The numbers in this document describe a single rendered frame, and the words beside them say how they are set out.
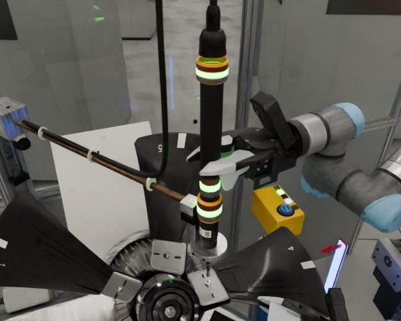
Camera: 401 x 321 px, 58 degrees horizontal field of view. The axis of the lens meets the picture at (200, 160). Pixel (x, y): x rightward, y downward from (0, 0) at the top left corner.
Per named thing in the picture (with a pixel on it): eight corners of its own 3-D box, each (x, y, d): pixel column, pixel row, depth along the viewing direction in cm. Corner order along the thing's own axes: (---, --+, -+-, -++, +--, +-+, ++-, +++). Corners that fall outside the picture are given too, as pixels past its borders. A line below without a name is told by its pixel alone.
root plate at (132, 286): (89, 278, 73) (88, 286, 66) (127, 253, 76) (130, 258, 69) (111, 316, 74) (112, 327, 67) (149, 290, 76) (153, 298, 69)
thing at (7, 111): (-13, 131, 95) (-24, 102, 90) (11, 121, 100) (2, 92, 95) (10, 143, 90) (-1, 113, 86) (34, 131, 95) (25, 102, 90)
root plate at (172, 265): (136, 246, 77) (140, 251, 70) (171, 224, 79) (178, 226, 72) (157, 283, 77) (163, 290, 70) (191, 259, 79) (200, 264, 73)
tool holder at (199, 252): (174, 246, 69) (172, 208, 63) (195, 224, 74) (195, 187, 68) (214, 268, 65) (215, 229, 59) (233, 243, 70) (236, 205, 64)
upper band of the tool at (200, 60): (189, 81, 49) (189, 60, 48) (207, 72, 52) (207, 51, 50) (216, 88, 47) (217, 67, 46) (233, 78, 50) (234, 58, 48)
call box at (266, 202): (250, 213, 126) (253, 189, 120) (275, 206, 129) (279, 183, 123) (273, 246, 114) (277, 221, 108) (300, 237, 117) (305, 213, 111)
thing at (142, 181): (16, 126, 90) (14, 121, 89) (21, 124, 91) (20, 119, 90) (189, 209, 65) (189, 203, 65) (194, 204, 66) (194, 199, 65)
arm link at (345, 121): (361, 147, 72) (373, 108, 68) (322, 162, 68) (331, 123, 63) (331, 130, 78) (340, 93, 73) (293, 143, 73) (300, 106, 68)
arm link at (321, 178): (329, 214, 72) (341, 170, 66) (291, 184, 80) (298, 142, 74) (356, 201, 75) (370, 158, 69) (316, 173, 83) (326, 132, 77)
